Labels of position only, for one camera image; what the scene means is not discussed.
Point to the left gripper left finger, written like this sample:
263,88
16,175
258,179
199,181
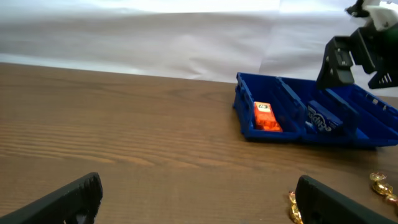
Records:
62,202

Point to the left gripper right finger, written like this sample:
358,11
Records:
329,208

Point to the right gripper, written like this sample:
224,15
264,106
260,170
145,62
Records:
370,49

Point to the orange candy box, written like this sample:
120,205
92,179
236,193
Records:
262,110
272,126

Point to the blue tray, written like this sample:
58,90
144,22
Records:
264,88

